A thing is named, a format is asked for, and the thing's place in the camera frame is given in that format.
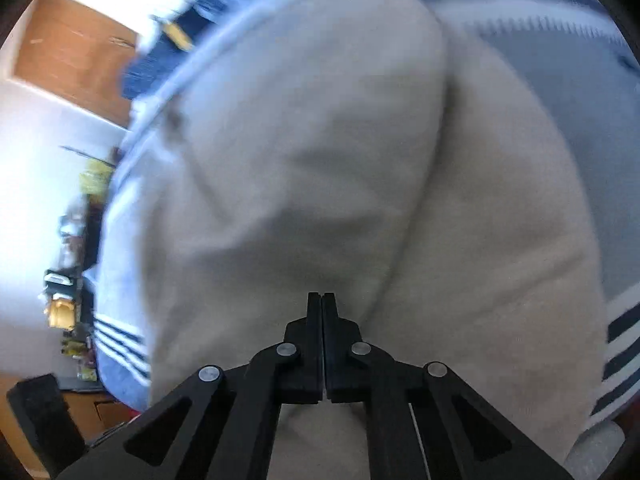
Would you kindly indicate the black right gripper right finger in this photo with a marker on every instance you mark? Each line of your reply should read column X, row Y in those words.
column 423, row 422

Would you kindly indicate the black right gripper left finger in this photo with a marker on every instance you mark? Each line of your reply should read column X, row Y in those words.
column 218, row 424

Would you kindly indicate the beige knit sweater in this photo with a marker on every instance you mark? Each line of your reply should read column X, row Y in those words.
column 365, row 148

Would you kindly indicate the yellow electric kettle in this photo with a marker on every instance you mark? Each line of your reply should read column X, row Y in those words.
column 61, row 313

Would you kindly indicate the dark wooden side shelf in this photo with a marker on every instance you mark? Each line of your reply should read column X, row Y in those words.
column 79, row 234

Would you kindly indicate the black white appliance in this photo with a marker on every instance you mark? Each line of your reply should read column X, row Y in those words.
column 57, row 283

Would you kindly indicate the yellow plastic bag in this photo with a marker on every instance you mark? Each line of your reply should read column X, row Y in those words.
column 96, row 178

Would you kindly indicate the brown wooden door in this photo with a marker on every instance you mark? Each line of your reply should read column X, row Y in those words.
column 79, row 55

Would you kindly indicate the blue patterned rolled quilt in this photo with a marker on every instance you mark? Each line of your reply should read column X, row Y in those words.
column 178, row 37

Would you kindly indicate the blue striped bed blanket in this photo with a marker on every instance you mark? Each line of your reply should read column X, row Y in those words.
column 578, row 62

